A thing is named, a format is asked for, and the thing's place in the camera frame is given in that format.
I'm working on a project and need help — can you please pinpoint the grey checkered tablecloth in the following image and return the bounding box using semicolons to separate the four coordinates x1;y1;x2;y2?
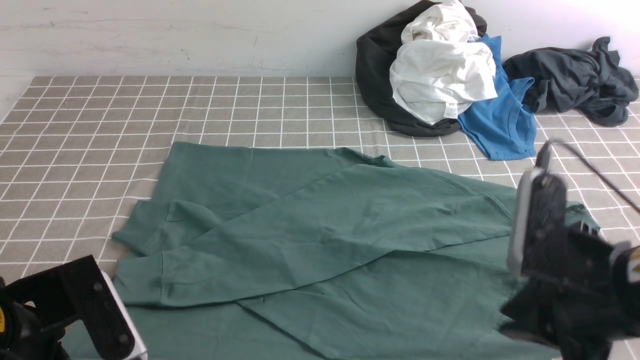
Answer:
0;76;640;360

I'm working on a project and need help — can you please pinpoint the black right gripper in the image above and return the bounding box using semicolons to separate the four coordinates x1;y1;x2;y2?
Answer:
500;225;636;360

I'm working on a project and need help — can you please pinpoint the black garment in pile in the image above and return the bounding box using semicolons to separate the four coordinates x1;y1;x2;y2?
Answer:
355;0;487;137

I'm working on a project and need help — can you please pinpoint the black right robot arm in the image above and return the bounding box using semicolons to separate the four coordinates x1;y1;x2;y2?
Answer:
499;223;639;360

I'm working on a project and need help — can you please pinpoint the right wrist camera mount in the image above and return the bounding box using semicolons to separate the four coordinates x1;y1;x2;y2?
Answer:
506;140;567;279

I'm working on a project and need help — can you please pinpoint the blue t-shirt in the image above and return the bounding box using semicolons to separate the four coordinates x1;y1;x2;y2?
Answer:
458;35;537;161

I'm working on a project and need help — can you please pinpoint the white crumpled shirt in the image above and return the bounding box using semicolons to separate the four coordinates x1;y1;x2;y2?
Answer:
390;0;498;125

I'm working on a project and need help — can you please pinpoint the green long-sleeve top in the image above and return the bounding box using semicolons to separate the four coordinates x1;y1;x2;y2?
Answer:
62;141;601;360

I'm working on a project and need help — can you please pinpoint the dark grey crumpled garment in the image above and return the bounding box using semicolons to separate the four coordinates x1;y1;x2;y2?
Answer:
502;36;639;127

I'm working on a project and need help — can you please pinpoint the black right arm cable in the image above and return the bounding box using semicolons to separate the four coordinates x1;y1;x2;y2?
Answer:
545;140;640;216

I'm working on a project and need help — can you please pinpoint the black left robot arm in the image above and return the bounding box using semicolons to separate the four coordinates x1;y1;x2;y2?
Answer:
0;278;70;360

